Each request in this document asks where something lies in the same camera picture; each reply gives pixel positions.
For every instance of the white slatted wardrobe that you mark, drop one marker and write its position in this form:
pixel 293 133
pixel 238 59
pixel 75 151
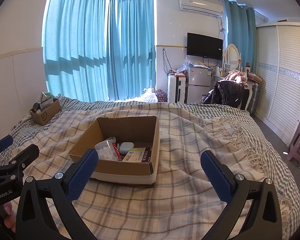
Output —
pixel 285 80

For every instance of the black jacket on chair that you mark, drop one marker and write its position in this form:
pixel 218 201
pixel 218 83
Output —
pixel 226 93

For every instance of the pink garment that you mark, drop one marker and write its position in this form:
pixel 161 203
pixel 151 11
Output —
pixel 235 75

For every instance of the teal curtain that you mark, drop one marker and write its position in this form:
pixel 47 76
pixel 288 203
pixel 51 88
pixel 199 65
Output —
pixel 241 35

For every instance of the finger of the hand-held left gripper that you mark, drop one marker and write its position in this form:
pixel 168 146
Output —
pixel 3 142
pixel 25 156

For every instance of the narrow blue curtain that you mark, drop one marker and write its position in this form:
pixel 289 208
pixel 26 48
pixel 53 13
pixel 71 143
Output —
pixel 131 45

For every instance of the small white figurine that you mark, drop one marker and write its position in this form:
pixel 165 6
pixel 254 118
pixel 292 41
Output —
pixel 110 139

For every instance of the wide blue curtain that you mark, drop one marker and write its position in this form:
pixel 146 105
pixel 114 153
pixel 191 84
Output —
pixel 75 40

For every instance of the white oval mirror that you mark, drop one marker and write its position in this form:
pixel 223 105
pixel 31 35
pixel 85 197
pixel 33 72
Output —
pixel 232 56

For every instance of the grey suitcase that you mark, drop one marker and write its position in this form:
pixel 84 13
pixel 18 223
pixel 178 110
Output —
pixel 253 97

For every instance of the person's left hand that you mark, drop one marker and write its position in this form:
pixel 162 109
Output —
pixel 9 216

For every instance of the silver mini fridge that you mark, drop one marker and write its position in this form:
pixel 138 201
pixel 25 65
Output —
pixel 198 85

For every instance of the white plastic bag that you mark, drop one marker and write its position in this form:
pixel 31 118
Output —
pixel 150 95

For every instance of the clear floss pick tub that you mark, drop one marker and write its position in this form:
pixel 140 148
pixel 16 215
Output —
pixel 105 151

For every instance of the clear plastic bag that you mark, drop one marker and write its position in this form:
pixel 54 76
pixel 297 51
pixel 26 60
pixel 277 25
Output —
pixel 185 65

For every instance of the dark floral bag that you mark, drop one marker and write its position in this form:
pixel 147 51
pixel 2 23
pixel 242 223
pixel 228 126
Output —
pixel 162 95

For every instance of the maroon and white medicine box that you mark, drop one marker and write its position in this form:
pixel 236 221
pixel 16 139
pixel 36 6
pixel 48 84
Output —
pixel 137 156

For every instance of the small printed cardboard box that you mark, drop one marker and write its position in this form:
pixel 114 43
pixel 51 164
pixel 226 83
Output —
pixel 46 113

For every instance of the white air conditioner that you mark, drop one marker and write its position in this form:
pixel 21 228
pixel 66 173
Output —
pixel 201 6

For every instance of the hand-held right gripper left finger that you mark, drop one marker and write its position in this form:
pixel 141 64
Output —
pixel 82 176

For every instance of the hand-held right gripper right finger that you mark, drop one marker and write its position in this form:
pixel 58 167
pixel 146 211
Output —
pixel 216 177

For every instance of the checked bed sheet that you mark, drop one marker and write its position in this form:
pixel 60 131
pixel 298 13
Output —
pixel 270 140

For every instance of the white suitcase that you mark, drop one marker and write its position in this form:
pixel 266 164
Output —
pixel 177 88

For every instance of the black wall television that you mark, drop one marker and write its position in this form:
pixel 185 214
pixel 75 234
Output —
pixel 204 46

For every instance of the white plastic case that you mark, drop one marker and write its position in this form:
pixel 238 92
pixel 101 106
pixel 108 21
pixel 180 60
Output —
pixel 126 148

